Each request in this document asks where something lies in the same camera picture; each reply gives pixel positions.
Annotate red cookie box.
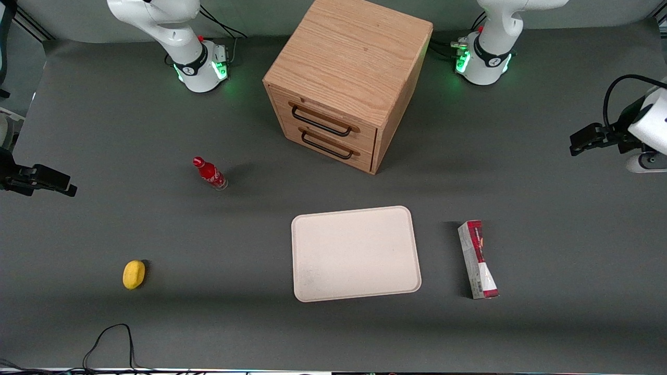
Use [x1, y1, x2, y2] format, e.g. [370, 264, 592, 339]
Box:
[457, 219, 500, 301]

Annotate white rectangular tray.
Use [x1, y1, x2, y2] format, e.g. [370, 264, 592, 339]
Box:
[290, 205, 423, 303]

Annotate yellow lemon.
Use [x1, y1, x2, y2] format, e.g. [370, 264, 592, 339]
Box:
[122, 259, 146, 291]

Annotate red cola bottle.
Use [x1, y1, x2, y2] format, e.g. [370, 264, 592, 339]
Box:
[192, 156, 229, 192]

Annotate wooden drawer front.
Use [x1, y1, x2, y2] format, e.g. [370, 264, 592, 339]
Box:
[269, 84, 378, 154]
[280, 115, 375, 173]

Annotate wooden drawer cabinet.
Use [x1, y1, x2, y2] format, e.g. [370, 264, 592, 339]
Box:
[263, 0, 434, 175]

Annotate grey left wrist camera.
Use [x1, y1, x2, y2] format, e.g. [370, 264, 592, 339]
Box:
[625, 153, 667, 173]

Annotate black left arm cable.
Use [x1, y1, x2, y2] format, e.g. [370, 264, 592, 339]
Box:
[603, 74, 667, 132]

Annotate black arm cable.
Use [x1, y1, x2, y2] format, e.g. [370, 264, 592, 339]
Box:
[603, 74, 667, 132]
[0, 0, 17, 99]

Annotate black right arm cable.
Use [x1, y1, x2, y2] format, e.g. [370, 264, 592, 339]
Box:
[0, 0, 17, 99]

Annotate black frame bar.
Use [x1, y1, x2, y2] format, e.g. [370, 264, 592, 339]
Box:
[13, 7, 56, 42]

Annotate black left base cables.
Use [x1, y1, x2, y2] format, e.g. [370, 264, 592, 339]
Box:
[429, 12, 488, 62]

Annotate black base cables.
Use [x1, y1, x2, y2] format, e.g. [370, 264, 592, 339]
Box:
[429, 12, 488, 62]
[199, 4, 249, 69]

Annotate black looped table cable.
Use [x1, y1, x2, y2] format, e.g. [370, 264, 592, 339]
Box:
[82, 323, 153, 373]

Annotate black right base cables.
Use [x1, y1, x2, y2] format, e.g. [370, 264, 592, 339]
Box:
[199, 4, 249, 69]

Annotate black drawer handle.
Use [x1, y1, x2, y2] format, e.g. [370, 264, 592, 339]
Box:
[299, 128, 361, 160]
[288, 102, 361, 138]

